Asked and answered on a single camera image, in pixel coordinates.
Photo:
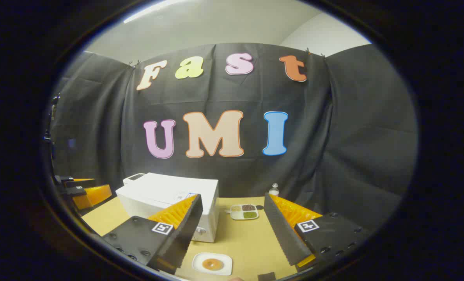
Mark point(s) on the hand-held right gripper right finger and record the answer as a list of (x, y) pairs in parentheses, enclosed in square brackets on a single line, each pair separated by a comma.
[(280, 230)]

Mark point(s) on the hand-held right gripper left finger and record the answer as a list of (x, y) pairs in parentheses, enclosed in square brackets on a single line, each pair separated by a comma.
[(185, 230)]

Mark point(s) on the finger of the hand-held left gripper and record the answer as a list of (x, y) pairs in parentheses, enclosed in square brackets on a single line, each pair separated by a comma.
[(64, 180), (74, 191)]

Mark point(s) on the brown glazed donut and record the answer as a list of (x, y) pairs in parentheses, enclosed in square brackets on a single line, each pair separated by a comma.
[(212, 264)]

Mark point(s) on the white microwave oven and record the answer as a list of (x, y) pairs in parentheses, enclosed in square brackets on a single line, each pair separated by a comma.
[(158, 191)]

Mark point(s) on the small clear pink-label bottle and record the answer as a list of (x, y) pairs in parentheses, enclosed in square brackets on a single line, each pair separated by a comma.
[(273, 191)]

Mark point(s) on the divided white tray of beans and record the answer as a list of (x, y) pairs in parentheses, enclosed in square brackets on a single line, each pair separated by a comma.
[(243, 212)]

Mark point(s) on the small black block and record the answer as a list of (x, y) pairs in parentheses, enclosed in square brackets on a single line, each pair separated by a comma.
[(266, 276)]

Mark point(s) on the white square plate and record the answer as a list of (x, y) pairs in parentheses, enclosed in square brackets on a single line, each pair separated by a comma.
[(220, 269)]

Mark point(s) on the white toaster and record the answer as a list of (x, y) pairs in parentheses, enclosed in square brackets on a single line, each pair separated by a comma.
[(132, 178)]

